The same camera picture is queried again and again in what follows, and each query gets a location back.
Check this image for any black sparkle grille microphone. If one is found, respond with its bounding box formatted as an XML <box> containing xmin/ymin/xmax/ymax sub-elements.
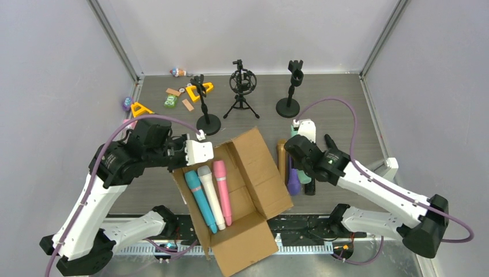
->
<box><xmin>303</xmin><ymin>133</ymin><xmax>339</xmax><ymax>196</ymax></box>

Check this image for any purple microphone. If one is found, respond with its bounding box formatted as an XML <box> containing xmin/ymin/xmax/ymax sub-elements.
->
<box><xmin>287</xmin><ymin>156</ymin><xmax>302</xmax><ymax>196</ymax></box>

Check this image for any gold microphone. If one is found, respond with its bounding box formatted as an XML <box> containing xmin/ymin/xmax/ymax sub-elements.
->
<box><xmin>276</xmin><ymin>138</ymin><xmax>287</xmax><ymax>183</ymax></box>

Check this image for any black mic stand round base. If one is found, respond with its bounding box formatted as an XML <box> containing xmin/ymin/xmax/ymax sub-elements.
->
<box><xmin>190</xmin><ymin>74</ymin><xmax>221</xmax><ymax>136</ymax></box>

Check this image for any pink microphone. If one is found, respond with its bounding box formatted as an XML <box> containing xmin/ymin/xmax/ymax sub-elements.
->
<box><xmin>213</xmin><ymin>160</ymin><xmax>232</xmax><ymax>226</ymax></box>

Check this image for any black mic stand wide clip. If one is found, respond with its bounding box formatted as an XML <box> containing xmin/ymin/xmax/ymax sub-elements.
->
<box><xmin>276</xmin><ymin>60</ymin><xmax>304</xmax><ymax>118</ymax></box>

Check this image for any cardboard box with label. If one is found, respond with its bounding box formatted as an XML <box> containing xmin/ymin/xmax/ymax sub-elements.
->
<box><xmin>172</xmin><ymin>127</ymin><xmax>293</xmax><ymax>276</ymax></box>

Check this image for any black tripod shock mount stand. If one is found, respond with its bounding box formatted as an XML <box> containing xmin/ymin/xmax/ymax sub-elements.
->
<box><xmin>223</xmin><ymin>59</ymin><xmax>260</xmax><ymax>119</ymax></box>

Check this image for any teal microphone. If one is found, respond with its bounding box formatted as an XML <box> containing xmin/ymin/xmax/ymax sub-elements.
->
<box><xmin>290</xmin><ymin>125</ymin><xmax>311</xmax><ymax>185</ymax></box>

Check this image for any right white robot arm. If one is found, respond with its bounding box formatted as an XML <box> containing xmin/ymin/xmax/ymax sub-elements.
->
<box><xmin>284</xmin><ymin>134</ymin><xmax>449</xmax><ymax>259</ymax></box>

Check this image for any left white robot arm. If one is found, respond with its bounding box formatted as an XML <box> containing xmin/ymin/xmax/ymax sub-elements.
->
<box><xmin>40</xmin><ymin>115</ymin><xmax>198</xmax><ymax>276</ymax></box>

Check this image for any yellow green triangle block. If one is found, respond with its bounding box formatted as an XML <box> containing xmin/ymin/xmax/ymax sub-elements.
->
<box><xmin>130</xmin><ymin>102</ymin><xmax>154</xmax><ymax>118</ymax></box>

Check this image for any blue toy microphone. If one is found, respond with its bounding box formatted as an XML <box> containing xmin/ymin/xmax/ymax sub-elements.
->
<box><xmin>184</xmin><ymin>170</ymin><xmax>218</xmax><ymax>234</ymax></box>

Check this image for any green toy block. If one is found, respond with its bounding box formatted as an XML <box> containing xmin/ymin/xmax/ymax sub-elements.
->
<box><xmin>164</xmin><ymin>95</ymin><xmax>178</xmax><ymax>108</ymax></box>

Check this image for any white microphone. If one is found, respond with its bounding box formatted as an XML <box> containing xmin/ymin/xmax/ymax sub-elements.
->
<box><xmin>197</xmin><ymin>166</ymin><xmax>226</xmax><ymax>230</ymax></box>

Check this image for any small orange wooden block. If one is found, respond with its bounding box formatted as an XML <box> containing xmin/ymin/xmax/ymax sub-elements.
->
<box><xmin>182</xmin><ymin>99</ymin><xmax>194</xmax><ymax>111</ymax></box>

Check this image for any yellow triangle toy block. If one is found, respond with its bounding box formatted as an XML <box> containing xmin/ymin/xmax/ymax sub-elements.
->
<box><xmin>185</xmin><ymin>82</ymin><xmax>215</xmax><ymax>103</ymax></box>

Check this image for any small colourful toy figure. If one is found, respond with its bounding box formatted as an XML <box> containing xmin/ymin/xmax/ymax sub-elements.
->
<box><xmin>170</xmin><ymin>68</ymin><xmax>187</xmax><ymax>77</ymax></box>

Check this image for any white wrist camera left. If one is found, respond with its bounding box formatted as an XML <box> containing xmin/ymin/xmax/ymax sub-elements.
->
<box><xmin>185</xmin><ymin>129</ymin><xmax>214</xmax><ymax>166</ymax></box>

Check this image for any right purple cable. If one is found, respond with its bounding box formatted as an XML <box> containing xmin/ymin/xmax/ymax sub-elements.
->
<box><xmin>294</xmin><ymin>96</ymin><xmax>475</xmax><ymax>267</ymax></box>

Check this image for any purple cable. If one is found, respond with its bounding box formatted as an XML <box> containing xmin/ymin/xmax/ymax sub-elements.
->
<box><xmin>294</xmin><ymin>96</ymin><xmax>475</xmax><ymax>267</ymax></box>
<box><xmin>44</xmin><ymin>114</ymin><xmax>207</xmax><ymax>277</ymax></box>

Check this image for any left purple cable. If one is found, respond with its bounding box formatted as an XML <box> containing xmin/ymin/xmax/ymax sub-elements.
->
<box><xmin>44</xmin><ymin>114</ymin><xmax>207</xmax><ymax>277</ymax></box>

